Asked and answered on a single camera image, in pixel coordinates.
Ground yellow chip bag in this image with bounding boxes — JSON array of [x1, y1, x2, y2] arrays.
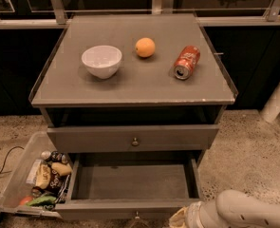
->
[[35, 164, 51, 189]]

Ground brown snack bag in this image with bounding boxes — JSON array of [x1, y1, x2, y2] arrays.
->
[[46, 170, 63, 194]]

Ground grey drawer cabinet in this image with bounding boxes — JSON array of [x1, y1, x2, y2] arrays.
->
[[28, 12, 239, 154]]

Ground white ceramic bowl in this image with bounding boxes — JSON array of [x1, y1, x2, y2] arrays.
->
[[81, 46, 122, 80]]

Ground dark soda can in bin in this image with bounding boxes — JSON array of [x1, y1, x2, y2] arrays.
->
[[41, 150, 68, 164]]

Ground white table leg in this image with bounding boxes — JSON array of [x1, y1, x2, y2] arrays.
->
[[260, 82, 280, 123]]

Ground grey drawer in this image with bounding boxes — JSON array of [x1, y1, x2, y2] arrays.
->
[[56, 151, 203, 220], [47, 124, 218, 153]]

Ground clear plastic bin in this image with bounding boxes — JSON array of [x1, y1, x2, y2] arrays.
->
[[0, 132, 74, 218]]

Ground green snack bag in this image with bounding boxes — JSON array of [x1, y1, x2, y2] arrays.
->
[[26, 196, 56, 206]]

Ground orange fruit on cabinet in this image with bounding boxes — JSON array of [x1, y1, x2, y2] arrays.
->
[[135, 38, 156, 58]]

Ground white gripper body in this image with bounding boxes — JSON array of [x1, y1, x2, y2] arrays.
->
[[185, 201, 205, 228]]

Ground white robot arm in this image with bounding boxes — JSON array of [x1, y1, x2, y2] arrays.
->
[[169, 190, 280, 228]]

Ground metal window railing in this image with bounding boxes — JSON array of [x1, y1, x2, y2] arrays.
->
[[0, 0, 280, 29]]

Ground grey top drawer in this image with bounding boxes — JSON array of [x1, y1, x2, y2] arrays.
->
[[47, 124, 218, 153]]

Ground red soda can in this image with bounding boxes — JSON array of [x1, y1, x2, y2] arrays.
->
[[174, 46, 200, 80]]

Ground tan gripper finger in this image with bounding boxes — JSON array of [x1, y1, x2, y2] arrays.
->
[[169, 207, 188, 228]]

